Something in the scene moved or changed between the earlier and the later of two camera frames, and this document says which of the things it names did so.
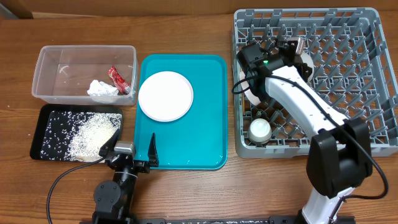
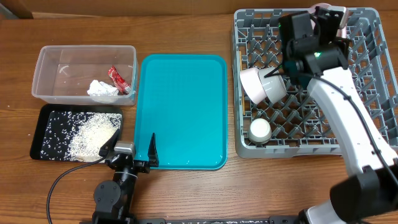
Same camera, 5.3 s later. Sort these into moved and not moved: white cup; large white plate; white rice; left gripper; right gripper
Moved: right gripper; large white plate
Not moved: white rice; left gripper; white cup
